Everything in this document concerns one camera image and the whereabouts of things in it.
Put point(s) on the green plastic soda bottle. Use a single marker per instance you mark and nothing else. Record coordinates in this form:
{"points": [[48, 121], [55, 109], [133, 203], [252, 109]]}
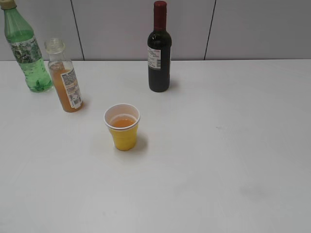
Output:
{"points": [[24, 46]]}

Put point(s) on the orange juice bottle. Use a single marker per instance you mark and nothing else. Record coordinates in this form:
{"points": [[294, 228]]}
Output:
{"points": [[63, 76]]}

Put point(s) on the dark red wine bottle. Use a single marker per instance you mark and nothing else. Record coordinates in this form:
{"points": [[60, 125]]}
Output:
{"points": [[159, 44]]}

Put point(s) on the yellow paper cup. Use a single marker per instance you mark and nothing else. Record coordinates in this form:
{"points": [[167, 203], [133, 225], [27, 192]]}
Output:
{"points": [[122, 121]]}

